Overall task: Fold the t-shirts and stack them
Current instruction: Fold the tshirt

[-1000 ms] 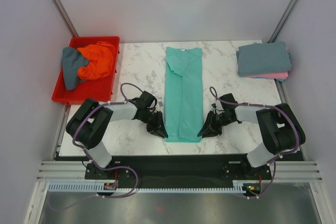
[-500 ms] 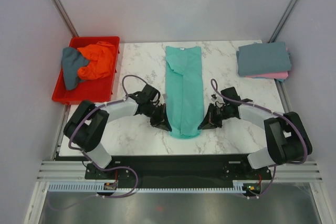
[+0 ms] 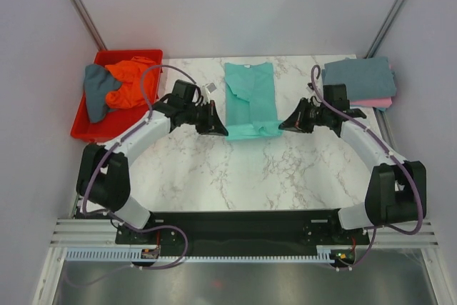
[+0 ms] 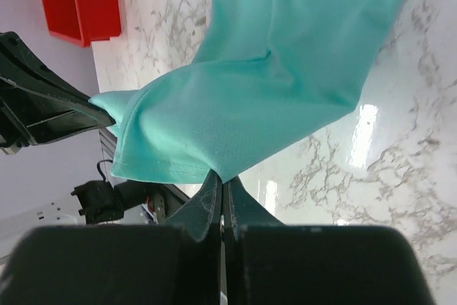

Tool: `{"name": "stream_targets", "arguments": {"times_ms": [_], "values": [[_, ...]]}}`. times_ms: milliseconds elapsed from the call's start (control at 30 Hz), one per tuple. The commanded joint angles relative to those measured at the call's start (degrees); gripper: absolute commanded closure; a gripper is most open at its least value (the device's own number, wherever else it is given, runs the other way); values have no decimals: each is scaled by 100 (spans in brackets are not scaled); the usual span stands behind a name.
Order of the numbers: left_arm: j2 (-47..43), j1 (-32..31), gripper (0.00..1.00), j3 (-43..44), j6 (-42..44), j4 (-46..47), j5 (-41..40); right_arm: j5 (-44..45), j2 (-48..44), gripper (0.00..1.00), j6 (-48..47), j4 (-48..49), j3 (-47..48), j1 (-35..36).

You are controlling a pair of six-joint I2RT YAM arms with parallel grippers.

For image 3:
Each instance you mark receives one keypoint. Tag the orange t shirt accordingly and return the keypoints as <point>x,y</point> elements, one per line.
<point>129,73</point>

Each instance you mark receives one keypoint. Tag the folded grey blue shirt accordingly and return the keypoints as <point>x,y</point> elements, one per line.
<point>342,72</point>

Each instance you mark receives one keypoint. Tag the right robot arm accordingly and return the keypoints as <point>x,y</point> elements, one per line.
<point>397,187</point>

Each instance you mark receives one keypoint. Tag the aluminium frame rail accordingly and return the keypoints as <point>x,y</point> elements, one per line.
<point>100,233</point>

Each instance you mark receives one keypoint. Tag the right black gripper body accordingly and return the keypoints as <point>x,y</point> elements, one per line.
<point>308,116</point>

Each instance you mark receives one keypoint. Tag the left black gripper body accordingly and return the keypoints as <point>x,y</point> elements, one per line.
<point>202,117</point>

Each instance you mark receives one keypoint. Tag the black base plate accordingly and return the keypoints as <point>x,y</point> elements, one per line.
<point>246,233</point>

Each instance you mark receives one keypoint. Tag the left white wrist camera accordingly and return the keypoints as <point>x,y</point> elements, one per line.
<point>206,92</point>

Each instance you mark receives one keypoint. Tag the teal t shirt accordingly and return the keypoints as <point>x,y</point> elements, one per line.
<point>251,111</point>

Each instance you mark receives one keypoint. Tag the folded pink shirt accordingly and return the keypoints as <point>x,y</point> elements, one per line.
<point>380,102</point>

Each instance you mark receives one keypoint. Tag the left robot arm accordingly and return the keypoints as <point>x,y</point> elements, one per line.
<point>104,178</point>

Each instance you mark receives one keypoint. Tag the white slotted cable duct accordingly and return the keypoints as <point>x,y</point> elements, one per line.
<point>137,255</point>

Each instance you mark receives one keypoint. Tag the red plastic bin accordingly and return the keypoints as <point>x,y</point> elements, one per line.
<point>117,121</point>

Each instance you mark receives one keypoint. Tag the grey blue crumpled shirt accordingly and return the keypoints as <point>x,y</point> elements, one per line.
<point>98,82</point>

